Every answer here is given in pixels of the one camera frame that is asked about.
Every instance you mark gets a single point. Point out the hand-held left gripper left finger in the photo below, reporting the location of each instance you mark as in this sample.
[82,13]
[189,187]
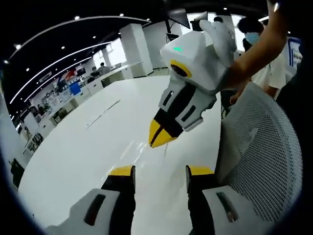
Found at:
[117,191]

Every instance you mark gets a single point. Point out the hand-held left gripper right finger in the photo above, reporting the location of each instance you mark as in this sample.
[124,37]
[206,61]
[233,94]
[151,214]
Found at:
[198,195]

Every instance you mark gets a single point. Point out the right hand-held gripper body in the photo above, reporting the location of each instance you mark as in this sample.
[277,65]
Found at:
[195,63]

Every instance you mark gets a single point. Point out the person's right hand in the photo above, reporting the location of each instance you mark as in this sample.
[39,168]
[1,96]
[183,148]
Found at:
[220,39]

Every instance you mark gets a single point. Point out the black hanging monitor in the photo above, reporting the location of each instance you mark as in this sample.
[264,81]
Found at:
[179,18]

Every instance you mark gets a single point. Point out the long white counter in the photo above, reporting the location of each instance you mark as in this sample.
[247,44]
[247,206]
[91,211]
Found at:
[115,76]

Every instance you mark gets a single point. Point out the white square pillar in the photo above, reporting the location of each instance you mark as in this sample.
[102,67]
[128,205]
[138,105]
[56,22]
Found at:
[134,49]

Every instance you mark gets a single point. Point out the blue box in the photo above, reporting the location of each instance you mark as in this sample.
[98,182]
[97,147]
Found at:
[74,89]

